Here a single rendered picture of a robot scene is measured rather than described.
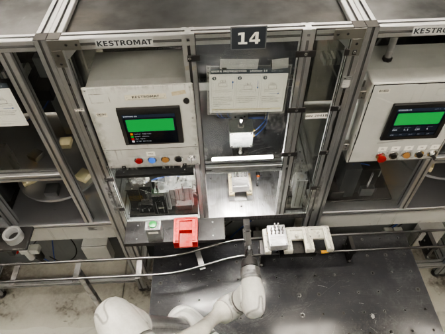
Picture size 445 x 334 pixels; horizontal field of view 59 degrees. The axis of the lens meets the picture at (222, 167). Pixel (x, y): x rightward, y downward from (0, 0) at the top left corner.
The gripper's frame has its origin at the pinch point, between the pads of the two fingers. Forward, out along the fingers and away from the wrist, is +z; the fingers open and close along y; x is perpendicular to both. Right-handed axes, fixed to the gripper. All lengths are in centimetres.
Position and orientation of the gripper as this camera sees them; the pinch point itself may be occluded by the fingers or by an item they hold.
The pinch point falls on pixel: (246, 228)
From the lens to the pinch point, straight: 189.4
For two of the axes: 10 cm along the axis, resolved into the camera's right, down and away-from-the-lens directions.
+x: -10.0, 0.4, -0.1
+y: -0.2, -6.5, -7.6
